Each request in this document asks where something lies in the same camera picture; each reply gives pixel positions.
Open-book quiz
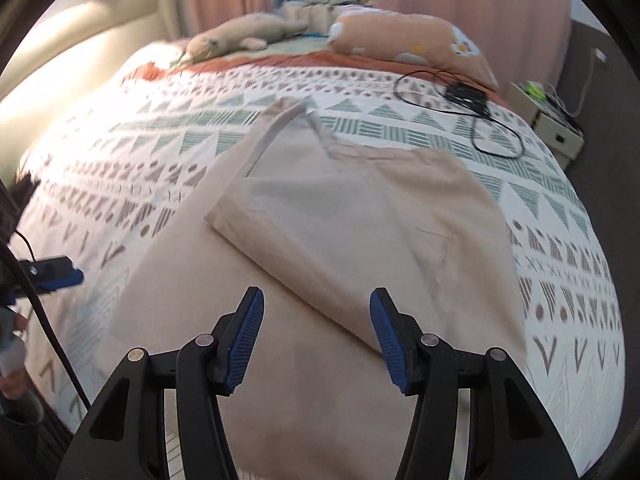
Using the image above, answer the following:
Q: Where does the cream nightstand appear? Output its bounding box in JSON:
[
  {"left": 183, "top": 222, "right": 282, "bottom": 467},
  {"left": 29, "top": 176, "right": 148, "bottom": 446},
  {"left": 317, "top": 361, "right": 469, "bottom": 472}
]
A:
[{"left": 505, "top": 80, "right": 586, "bottom": 171}]

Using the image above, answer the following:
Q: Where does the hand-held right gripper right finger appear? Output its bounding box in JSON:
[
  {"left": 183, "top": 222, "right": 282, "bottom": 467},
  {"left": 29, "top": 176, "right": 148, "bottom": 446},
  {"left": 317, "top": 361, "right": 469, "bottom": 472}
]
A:
[{"left": 369, "top": 287, "right": 581, "bottom": 480}]

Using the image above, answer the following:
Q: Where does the black device with cable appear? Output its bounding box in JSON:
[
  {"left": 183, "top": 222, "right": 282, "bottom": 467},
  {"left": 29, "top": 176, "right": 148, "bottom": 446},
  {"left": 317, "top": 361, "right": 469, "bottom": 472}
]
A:
[{"left": 394, "top": 69, "right": 525, "bottom": 160}]

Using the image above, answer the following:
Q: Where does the cream padded headboard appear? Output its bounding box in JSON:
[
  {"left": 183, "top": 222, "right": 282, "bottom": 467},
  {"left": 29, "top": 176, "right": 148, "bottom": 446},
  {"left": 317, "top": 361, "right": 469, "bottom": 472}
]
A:
[{"left": 0, "top": 0, "right": 188, "bottom": 176}]

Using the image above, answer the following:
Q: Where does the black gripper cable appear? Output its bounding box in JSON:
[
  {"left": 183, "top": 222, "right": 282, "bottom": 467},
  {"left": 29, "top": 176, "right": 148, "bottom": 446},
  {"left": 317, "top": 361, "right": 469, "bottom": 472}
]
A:
[{"left": 0, "top": 230, "right": 93, "bottom": 411}]

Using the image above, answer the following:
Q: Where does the person's left forearm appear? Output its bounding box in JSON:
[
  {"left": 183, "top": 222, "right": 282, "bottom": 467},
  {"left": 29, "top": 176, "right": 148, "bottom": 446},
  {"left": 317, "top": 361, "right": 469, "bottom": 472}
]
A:
[{"left": 0, "top": 305, "right": 28, "bottom": 378}]

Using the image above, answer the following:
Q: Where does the beige large garment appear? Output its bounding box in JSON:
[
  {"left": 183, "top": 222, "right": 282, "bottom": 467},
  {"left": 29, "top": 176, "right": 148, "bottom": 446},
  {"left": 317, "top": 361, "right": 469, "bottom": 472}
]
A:
[{"left": 97, "top": 97, "right": 528, "bottom": 480}]

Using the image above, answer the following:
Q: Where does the pink printed pillow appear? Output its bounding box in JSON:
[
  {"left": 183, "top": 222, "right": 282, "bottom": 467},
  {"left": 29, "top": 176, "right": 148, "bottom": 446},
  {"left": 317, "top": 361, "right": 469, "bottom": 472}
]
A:
[{"left": 327, "top": 10, "right": 498, "bottom": 88}]

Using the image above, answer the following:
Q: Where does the white patterned bedspread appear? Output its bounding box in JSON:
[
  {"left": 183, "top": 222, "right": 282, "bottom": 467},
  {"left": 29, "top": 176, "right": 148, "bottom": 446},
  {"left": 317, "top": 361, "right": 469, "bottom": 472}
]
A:
[{"left": 15, "top": 52, "right": 628, "bottom": 480}]

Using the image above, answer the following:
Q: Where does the beige plush toy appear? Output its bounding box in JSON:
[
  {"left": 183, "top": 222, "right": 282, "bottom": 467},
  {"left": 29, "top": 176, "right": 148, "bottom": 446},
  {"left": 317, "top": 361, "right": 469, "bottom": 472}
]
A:
[{"left": 182, "top": 10, "right": 311, "bottom": 61}]

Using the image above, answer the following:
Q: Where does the white charging cable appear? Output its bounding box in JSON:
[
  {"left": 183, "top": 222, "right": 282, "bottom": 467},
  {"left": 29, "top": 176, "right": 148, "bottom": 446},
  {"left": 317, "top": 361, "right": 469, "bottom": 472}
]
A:
[{"left": 547, "top": 57, "right": 598, "bottom": 116}]

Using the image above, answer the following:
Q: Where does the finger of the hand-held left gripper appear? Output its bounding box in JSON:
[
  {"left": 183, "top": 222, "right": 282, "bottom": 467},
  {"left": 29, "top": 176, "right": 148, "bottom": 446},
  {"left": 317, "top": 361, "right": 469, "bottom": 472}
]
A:
[{"left": 15, "top": 255, "right": 85, "bottom": 295}]

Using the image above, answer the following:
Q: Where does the orange bed sheet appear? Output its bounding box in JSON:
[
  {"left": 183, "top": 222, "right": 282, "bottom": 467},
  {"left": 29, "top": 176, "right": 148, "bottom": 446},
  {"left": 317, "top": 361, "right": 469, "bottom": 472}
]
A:
[{"left": 122, "top": 47, "right": 501, "bottom": 93}]

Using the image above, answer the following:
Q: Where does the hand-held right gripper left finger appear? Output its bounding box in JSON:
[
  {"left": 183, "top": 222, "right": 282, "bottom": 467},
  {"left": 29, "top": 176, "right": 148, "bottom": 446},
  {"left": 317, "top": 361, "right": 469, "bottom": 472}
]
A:
[{"left": 56, "top": 286, "right": 266, "bottom": 480}]

